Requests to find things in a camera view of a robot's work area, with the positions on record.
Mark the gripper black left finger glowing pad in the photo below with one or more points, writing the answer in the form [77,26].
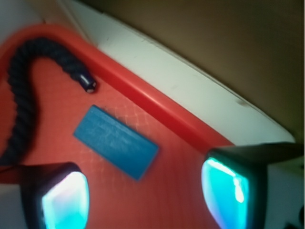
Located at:
[55,196]

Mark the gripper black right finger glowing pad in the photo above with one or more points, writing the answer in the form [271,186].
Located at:
[256,187]

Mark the brown cardboard panel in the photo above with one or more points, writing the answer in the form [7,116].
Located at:
[255,47]

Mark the blue rectangular block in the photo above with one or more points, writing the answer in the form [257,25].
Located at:
[123,147]

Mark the red plastic tray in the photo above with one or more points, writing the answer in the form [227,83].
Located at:
[169,195]

